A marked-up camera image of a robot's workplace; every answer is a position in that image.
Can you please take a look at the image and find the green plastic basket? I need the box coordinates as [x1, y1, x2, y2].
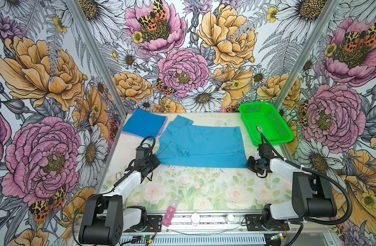
[239, 101, 293, 146]

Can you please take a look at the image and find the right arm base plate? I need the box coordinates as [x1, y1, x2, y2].
[242, 214, 289, 231]

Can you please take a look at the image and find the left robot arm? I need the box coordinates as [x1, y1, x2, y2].
[76, 147, 160, 246]

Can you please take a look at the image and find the right black corrugated cable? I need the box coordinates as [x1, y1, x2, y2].
[260, 133, 353, 226]

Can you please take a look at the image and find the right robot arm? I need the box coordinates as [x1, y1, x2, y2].
[246, 143, 336, 223]

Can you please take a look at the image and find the white bottle cap right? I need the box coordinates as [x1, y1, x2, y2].
[225, 214, 235, 224]

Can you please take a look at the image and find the pink clear plastic bottle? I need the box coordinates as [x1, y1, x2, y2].
[161, 196, 181, 227]

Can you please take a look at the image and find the black corrugated cable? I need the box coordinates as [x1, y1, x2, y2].
[260, 133, 353, 226]
[72, 135, 157, 234]

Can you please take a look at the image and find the white bottle cap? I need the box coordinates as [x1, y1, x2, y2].
[225, 214, 235, 224]
[191, 213, 201, 227]

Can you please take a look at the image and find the white bottle cap left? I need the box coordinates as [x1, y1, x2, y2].
[191, 213, 201, 227]

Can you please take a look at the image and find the aluminium corner post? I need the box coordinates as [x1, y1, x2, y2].
[67, 1, 128, 119]
[273, 0, 340, 110]

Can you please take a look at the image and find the right aluminium corner post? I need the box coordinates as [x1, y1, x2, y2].
[273, 0, 340, 110]

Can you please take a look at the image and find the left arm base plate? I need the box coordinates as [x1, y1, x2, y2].
[124, 215, 163, 233]

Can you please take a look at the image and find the folded dark blue t shirt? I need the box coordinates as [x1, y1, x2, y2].
[122, 109, 167, 138]

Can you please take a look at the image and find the light blue t shirt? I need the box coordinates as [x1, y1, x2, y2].
[156, 116, 246, 168]

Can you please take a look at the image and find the left aluminium corner post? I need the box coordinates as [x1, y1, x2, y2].
[67, 1, 128, 119]

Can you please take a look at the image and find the aluminium front rail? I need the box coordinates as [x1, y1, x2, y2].
[72, 212, 334, 237]

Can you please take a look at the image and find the left black corrugated cable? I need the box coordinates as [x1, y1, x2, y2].
[72, 135, 157, 234]

